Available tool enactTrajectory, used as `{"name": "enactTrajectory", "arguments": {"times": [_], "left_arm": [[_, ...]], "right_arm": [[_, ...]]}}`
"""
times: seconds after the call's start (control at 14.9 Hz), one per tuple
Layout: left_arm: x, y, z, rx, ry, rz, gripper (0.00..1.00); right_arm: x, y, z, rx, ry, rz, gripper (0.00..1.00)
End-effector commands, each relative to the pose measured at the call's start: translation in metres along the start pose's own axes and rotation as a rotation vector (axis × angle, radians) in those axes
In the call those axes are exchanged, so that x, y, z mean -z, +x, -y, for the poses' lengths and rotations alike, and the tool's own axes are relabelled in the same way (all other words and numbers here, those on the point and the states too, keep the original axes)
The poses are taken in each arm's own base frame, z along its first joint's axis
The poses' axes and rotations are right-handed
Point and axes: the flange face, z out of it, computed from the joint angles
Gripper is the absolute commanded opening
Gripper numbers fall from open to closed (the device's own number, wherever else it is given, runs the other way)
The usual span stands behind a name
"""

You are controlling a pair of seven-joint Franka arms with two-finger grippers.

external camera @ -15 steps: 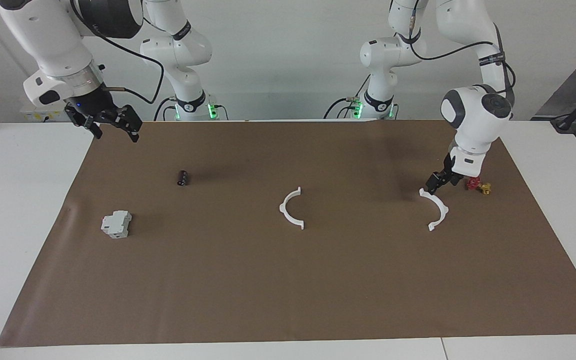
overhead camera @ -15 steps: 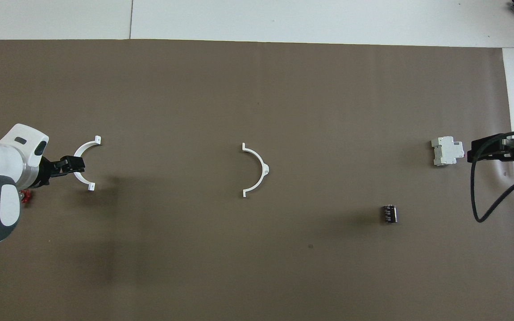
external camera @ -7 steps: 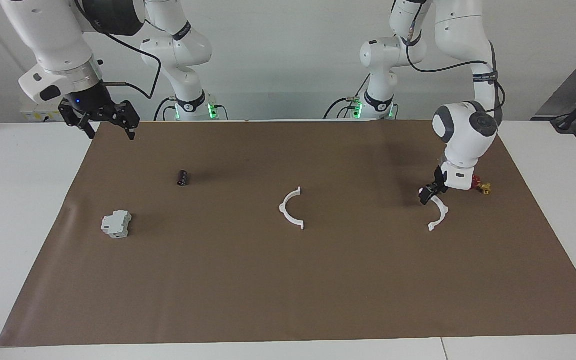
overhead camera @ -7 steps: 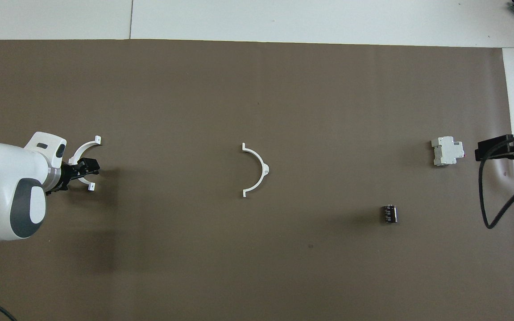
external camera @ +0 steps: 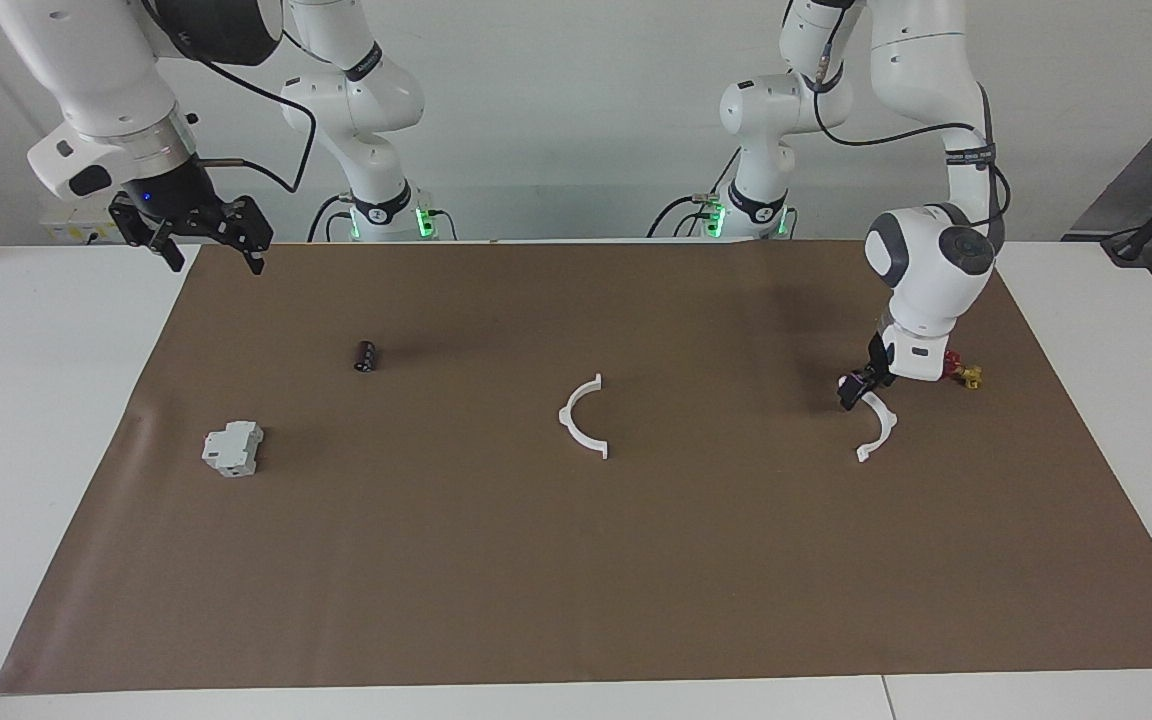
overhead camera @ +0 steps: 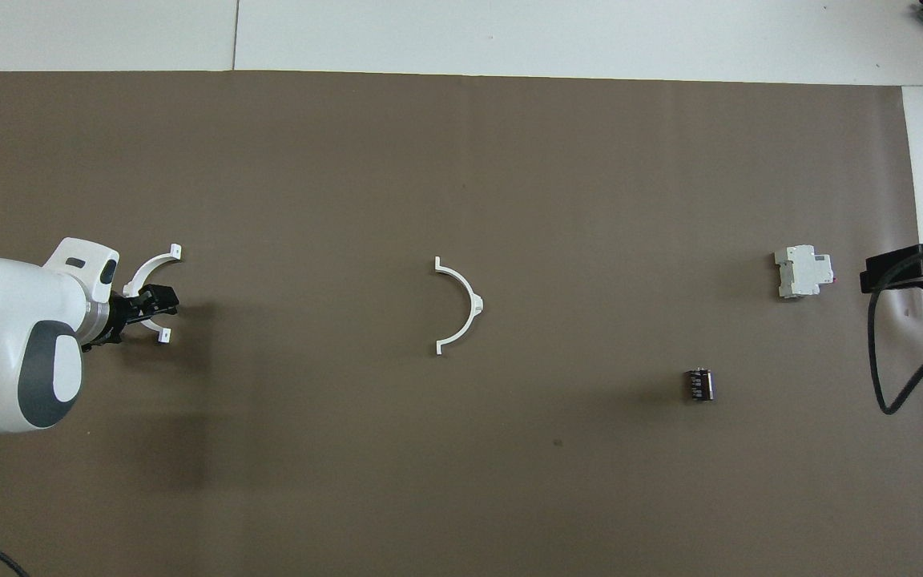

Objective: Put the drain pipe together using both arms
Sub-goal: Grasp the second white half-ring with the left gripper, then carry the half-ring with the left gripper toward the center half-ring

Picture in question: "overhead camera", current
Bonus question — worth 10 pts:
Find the black cylindrical capacitor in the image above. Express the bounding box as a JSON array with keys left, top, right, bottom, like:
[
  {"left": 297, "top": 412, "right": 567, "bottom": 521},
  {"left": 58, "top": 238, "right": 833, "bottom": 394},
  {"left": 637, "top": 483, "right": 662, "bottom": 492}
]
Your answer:
[{"left": 684, "top": 366, "right": 715, "bottom": 403}]

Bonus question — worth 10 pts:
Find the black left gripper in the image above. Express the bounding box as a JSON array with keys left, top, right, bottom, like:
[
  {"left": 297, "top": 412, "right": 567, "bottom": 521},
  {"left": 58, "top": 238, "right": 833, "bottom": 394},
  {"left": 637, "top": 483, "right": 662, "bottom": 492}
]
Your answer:
[{"left": 81, "top": 284, "right": 180, "bottom": 353}]

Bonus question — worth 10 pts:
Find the brown paper mat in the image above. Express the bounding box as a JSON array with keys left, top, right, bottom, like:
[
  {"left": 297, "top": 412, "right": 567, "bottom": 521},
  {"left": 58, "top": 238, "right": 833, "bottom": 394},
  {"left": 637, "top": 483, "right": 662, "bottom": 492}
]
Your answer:
[{"left": 0, "top": 71, "right": 923, "bottom": 577}]

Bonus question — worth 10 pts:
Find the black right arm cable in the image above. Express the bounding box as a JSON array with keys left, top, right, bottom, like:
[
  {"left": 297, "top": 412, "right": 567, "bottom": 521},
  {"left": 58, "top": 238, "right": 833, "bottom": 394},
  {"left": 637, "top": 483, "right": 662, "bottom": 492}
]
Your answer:
[{"left": 868, "top": 244, "right": 923, "bottom": 416}]

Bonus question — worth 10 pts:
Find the white circuit breaker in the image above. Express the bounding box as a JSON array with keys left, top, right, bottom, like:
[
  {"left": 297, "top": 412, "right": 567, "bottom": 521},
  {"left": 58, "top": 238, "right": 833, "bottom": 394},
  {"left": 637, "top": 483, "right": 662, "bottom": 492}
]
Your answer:
[{"left": 774, "top": 244, "right": 835, "bottom": 300}]

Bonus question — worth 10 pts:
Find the white half-ring pipe clamp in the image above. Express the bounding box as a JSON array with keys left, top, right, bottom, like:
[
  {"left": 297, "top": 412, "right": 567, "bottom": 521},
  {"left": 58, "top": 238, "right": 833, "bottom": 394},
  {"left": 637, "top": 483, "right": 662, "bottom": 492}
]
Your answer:
[
  {"left": 123, "top": 244, "right": 183, "bottom": 345},
  {"left": 433, "top": 256, "right": 484, "bottom": 355}
]

